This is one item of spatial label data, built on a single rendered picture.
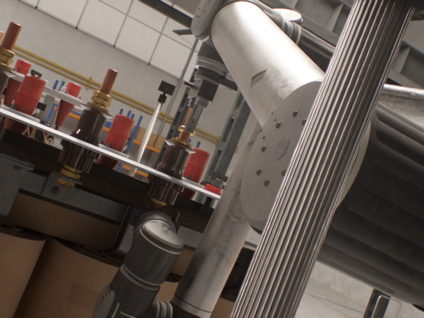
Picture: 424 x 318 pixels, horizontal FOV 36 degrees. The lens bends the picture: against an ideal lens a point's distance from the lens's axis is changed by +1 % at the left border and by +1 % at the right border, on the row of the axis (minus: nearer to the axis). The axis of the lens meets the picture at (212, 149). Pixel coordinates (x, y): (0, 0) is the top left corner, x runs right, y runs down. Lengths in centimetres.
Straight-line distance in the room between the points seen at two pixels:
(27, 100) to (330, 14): 1023
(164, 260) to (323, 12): 1067
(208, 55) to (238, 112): 987
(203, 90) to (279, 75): 82
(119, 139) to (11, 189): 60
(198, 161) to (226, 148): 923
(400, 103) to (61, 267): 104
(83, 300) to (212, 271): 44
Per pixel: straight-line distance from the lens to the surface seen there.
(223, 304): 205
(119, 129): 224
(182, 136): 185
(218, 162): 1161
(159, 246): 147
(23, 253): 178
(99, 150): 163
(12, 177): 175
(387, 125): 72
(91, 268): 184
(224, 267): 158
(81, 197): 186
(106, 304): 153
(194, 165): 238
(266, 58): 110
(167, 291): 195
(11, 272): 178
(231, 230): 156
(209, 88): 182
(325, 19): 1202
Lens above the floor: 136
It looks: 4 degrees up
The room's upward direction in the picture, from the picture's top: 22 degrees clockwise
